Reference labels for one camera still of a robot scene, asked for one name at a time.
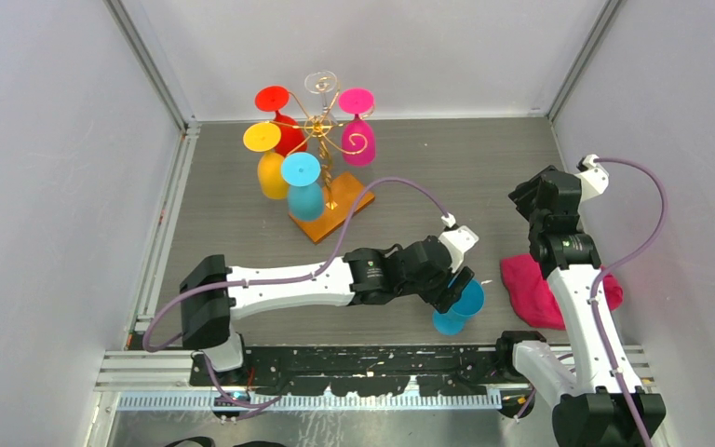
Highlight blue wine glass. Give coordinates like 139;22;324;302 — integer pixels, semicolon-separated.
432;279;485;335
280;152;325;222

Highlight pink plastic wine glass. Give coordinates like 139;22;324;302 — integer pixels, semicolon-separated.
338;88;376;167

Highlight yellow plastic wine glass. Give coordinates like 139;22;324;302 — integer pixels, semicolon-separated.
243;122;290;200

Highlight clear wine glass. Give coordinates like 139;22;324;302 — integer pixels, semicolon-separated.
304;70;341;122

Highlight red plastic wine glass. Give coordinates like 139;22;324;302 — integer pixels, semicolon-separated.
254;86;307;156

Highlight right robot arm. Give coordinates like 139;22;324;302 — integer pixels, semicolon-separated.
493;165;667;446

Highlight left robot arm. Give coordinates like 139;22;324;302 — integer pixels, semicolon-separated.
180;227;479;386

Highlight pink crumpled cloth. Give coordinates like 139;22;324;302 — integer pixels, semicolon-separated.
500;254;624;333

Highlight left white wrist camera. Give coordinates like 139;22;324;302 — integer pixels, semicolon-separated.
438;213;479;272

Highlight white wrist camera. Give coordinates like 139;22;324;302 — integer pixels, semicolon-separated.
438;213;479;272
576;154;609;203

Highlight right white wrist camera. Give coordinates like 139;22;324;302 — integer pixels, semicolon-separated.
576;154;609;203

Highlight gold wire glass rack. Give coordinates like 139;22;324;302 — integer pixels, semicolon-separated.
281;87;374;244

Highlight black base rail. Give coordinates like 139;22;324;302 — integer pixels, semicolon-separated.
217;345;531;397

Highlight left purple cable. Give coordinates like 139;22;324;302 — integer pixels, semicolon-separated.
142;177;454;421

